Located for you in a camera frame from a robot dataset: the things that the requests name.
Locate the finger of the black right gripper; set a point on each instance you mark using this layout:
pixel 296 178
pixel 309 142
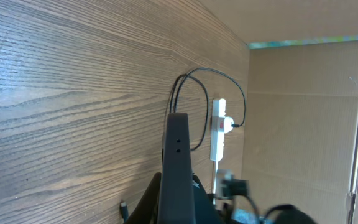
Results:
pixel 205 212
pixel 146 210

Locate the blue smartphone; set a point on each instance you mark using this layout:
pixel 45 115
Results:
pixel 176 199

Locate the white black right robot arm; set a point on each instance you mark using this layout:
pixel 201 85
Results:
pixel 279 214

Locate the white charger adapter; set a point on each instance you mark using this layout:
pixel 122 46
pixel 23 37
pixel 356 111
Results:
pixel 225 124

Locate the white power strip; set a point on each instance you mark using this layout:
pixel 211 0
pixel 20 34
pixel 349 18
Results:
pixel 217 129

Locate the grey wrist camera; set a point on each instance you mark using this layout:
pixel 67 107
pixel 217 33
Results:
pixel 227 187

